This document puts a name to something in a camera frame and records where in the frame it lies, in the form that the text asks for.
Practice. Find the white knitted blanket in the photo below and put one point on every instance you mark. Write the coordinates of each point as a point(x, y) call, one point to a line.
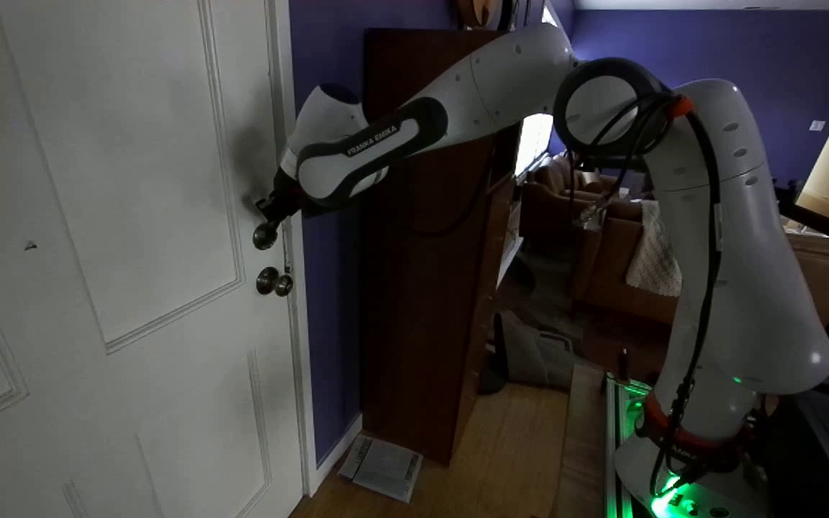
point(655, 266)

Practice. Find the dark brown wooden cabinet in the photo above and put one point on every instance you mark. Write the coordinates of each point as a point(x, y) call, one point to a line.
point(431, 236)

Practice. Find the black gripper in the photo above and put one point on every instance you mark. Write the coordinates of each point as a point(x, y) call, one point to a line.
point(283, 198)

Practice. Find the white panel door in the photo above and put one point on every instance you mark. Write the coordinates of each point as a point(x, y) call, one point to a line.
point(141, 372)

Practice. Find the white door frame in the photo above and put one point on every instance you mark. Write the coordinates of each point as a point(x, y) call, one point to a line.
point(293, 251)

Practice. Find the grey bag on floor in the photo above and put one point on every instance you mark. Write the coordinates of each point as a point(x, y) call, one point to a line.
point(532, 354)

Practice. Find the brass deadbolt knob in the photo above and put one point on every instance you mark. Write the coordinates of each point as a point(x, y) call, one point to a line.
point(262, 236)

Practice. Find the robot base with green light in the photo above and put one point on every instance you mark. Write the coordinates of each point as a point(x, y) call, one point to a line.
point(639, 487)

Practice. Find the white floor vent register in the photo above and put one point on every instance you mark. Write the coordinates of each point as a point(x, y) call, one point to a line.
point(381, 466)

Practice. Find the brown couch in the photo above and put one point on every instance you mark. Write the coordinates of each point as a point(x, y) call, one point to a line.
point(597, 256)

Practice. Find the lower brass door knob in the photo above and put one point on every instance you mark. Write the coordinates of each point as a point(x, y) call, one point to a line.
point(275, 282)

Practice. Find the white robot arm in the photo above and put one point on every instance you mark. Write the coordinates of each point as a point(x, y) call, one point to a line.
point(744, 319)

